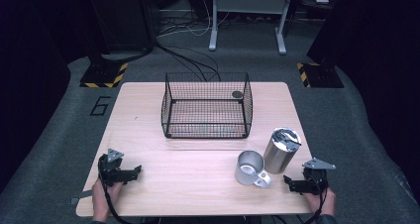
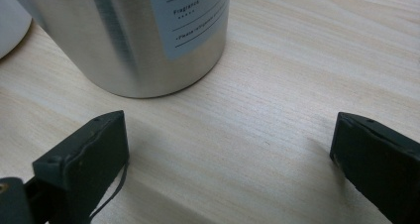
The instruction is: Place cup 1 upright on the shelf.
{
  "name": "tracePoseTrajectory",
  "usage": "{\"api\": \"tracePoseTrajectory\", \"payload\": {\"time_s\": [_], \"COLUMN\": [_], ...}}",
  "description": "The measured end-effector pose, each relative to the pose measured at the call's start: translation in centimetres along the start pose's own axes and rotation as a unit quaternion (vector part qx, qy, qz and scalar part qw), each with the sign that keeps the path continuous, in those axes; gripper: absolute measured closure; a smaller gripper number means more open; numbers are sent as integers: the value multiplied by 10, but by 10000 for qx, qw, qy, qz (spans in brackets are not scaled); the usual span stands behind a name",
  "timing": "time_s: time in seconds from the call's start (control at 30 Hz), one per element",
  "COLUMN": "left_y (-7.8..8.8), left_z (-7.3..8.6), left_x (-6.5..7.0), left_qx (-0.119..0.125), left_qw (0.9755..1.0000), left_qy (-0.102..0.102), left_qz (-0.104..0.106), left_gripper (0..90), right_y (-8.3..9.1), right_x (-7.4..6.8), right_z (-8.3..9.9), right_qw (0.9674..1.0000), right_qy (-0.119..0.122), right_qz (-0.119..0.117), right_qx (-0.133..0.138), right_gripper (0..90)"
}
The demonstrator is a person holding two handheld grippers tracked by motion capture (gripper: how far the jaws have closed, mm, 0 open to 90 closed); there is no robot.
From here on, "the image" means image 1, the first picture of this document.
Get left hand-held gripper black cable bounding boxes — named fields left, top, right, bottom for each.
left=97, top=155, right=142, bottom=224

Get dark cabinet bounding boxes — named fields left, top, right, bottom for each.
left=83, top=0, right=157, bottom=55

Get grey metal strip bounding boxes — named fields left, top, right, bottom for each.
left=69, top=189, right=94, bottom=206

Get person's left hand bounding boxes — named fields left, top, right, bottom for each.
left=91, top=177, right=124, bottom=223

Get silver metal mug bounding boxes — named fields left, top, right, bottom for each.
left=234, top=150, right=273, bottom=189

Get black stand base hazard stripes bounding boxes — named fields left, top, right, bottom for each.
left=79, top=61, right=129, bottom=89
left=295, top=61, right=345, bottom=89

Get hand-held gripper black cable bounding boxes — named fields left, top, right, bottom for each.
left=97, top=155, right=142, bottom=224
left=303, top=183, right=331, bottom=224

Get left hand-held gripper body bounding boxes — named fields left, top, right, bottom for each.
left=98, top=148, right=133, bottom=187

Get white floor cables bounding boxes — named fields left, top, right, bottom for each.
left=156, top=0, right=233, bottom=39

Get steel tumbler with lid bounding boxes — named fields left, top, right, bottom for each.
left=262, top=127, right=303, bottom=175

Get black wire mesh basket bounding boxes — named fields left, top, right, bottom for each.
left=160, top=71, right=255, bottom=140

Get right hand-held gripper black cable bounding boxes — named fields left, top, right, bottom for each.
left=303, top=183, right=331, bottom=224

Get black floor cables bundle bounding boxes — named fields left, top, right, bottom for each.
left=154, top=40, right=223, bottom=83

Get person's right hand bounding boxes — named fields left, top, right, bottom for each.
left=302, top=187, right=338, bottom=218

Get white metal stand frame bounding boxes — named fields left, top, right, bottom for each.
left=208, top=0, right=295, bottom=56

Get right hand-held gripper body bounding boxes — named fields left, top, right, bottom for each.
left=301, top=157, right=337, bottom=196

